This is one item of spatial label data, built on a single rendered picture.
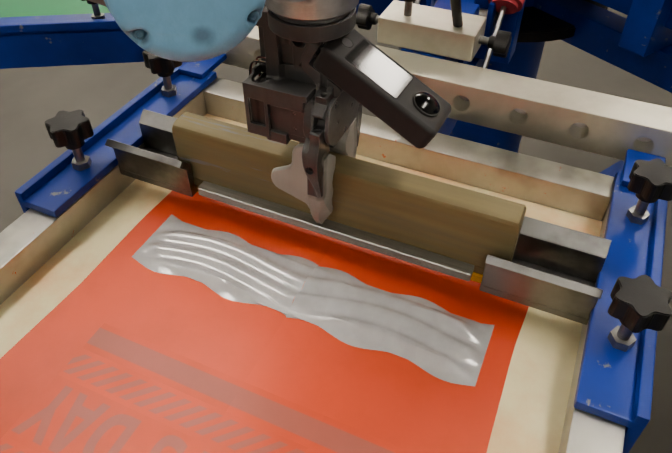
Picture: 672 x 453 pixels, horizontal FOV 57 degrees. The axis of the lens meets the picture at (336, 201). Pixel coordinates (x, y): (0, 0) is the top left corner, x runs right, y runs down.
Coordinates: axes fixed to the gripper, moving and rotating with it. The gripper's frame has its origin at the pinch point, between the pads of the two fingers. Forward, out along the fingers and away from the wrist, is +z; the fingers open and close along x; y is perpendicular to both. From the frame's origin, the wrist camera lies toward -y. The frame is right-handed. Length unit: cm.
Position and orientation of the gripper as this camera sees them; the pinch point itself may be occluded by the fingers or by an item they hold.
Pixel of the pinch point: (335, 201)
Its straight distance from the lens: 62.1
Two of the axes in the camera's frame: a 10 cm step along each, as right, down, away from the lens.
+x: -4.1, 6.1, -6.8
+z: 0.0, 7.4, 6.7
